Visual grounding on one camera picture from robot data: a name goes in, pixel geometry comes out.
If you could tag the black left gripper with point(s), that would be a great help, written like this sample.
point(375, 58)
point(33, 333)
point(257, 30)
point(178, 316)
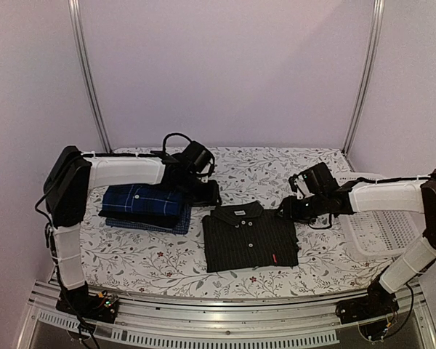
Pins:
point(211, 198)

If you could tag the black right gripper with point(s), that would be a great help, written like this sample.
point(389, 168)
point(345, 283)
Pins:
point(291, 211)

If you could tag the blue plaid shirt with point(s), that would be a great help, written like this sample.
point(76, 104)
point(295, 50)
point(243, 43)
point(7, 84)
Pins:
point(142, 199)

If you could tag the black pinstriped long sleeve shirt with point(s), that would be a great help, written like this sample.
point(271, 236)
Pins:
point(248, 236)

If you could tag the dark blue checked shirt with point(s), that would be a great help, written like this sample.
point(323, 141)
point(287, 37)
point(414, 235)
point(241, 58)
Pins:
point(180, 229)

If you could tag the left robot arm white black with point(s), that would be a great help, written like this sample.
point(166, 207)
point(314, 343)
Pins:
point(75, 174)

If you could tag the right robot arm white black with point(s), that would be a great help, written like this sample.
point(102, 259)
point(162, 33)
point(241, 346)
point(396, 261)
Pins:
point(421, 252)

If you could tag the floral white tablecloth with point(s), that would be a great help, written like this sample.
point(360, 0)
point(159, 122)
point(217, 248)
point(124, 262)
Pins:
point(141, 261)

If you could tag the white plastic laundry basket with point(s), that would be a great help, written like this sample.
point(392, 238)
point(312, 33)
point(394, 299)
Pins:
point(382, 225)

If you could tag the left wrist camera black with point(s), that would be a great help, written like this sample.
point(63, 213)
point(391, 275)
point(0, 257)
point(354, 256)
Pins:
point(195, 158)

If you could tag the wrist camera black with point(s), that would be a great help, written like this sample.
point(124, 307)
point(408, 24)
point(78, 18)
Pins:
point(316, 180)
point(195, 158)

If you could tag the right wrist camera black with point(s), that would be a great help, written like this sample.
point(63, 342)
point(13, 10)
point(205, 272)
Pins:
point(316, 180)

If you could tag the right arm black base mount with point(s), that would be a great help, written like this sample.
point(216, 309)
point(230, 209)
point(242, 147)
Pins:
point(376, 303)

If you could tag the aluminium front rail frame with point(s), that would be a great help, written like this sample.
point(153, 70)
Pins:
point(151, 321)

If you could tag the left aluminium frame post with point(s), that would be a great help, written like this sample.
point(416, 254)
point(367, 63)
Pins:
point(83, 57)

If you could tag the aluminium frame post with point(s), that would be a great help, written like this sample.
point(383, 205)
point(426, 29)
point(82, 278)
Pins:
point(83, 57)
point(368, 68)

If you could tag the right aluminium frame post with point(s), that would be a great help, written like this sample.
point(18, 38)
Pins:
point(368, 68)

